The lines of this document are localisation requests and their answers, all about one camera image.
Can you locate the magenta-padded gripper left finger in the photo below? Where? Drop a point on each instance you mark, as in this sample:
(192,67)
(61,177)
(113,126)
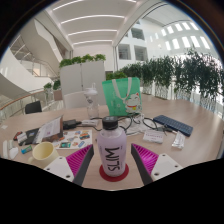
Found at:
(78,160)

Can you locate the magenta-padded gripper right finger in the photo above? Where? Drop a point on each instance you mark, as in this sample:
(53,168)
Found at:
(146,160)

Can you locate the lilac drink bottle black cap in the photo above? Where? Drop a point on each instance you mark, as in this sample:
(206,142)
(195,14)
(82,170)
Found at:
(111,146)

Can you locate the colourful sticker sheet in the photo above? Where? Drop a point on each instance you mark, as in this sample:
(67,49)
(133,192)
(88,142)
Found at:
(71,140)

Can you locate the small white flat box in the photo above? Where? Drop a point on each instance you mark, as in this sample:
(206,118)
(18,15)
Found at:
(153,136)

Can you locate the black power adapter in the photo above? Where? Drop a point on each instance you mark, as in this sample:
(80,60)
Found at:
(70,124)

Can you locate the cream yellow mug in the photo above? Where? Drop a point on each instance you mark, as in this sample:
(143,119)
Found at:
(41,153)

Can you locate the white sachet packet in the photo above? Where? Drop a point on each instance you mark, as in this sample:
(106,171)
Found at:
(178,140)

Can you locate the flat round red coaster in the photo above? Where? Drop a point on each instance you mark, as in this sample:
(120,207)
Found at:
(113,178)

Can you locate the small white device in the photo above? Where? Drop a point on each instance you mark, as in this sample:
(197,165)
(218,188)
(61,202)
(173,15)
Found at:
(90,122)

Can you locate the printed magazine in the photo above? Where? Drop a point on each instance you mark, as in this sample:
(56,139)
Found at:
(50,130)

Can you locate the black wallet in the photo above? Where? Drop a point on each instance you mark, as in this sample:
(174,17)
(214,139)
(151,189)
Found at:
(32,135)

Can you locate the small green blue marker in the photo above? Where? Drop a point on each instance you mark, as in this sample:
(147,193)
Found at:
(26,149)

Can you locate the clear plastic shaker bottle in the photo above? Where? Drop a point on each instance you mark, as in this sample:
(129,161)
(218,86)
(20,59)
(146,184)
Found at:
(91,106)

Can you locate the white chair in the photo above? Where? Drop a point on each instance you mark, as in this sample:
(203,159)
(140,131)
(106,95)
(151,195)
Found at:
(75,100)

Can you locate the white computer mouse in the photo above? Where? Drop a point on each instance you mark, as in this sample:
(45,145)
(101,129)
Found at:
(13,153)

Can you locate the small red black box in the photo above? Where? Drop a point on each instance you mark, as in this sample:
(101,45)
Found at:
(17,135)

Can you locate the green tote bag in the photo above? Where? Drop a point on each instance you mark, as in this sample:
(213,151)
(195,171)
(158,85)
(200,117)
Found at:
(116,98)

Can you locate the black chair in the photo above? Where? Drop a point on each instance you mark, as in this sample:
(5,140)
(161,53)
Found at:
(33,107)

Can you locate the small planter with green plants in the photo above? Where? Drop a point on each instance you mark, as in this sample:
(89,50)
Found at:
(55,88)

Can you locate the white cabinet topped with plants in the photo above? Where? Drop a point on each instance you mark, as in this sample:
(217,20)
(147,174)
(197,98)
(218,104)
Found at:
(83,80)

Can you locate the white paper sheet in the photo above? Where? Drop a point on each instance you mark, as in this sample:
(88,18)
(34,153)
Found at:
(3,127)

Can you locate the glass balustrade with wooden handrail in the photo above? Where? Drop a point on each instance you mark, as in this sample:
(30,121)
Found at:
(16,103)

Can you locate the row of green indoor trees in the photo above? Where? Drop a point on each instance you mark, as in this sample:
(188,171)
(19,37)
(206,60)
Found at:
(180,76)

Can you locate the ceiling light strips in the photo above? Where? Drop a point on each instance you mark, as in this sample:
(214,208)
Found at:
(93,18)

